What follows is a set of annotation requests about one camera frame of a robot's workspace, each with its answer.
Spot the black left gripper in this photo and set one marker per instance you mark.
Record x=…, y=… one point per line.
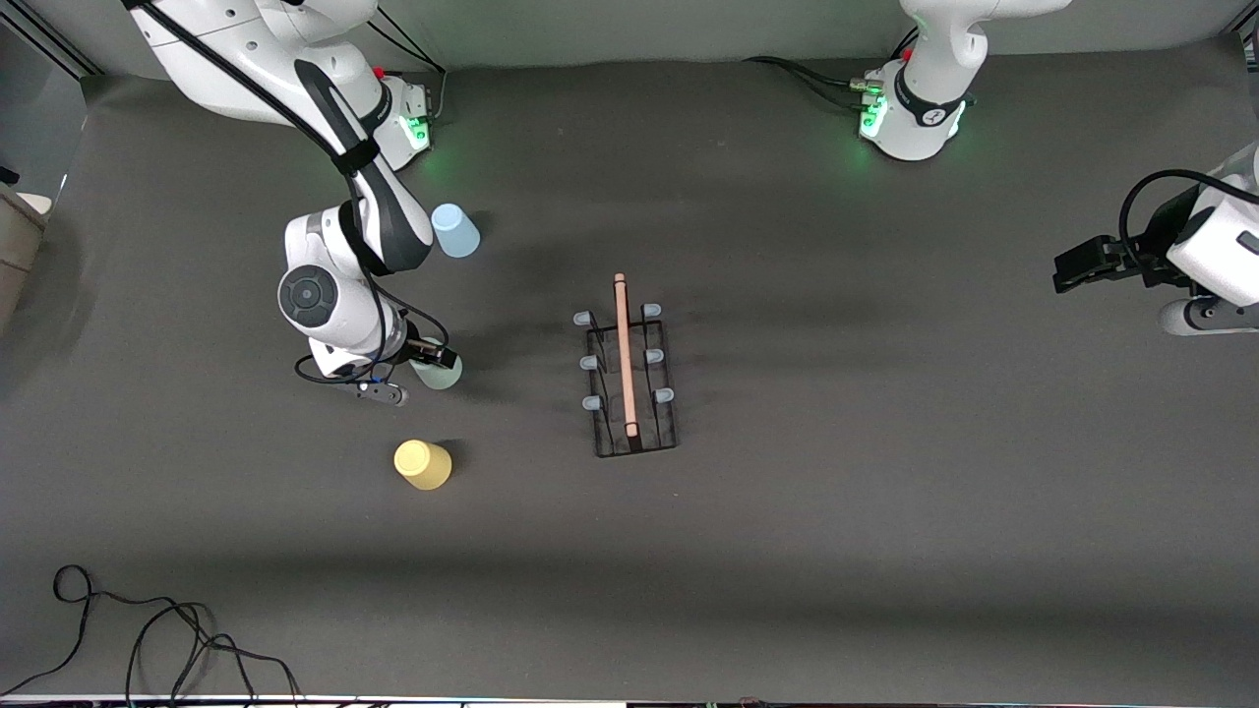
x=1157, y=246

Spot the pale green plastic cup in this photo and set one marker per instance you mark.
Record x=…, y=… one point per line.
x=443, y=378

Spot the yellow plastic cup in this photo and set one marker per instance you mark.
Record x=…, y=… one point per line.
x=423, y=465

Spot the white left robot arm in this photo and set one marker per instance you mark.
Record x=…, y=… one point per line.
x=925, y=98

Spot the light blue plastic cup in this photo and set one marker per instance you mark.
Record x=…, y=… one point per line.
x=455, y=232

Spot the beige background box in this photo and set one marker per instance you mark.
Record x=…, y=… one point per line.
x=20, y=256

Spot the dark grey table mat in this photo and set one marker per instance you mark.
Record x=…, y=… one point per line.
x=787, y=541

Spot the black frame rail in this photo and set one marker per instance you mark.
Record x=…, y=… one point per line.
x=59, y=44

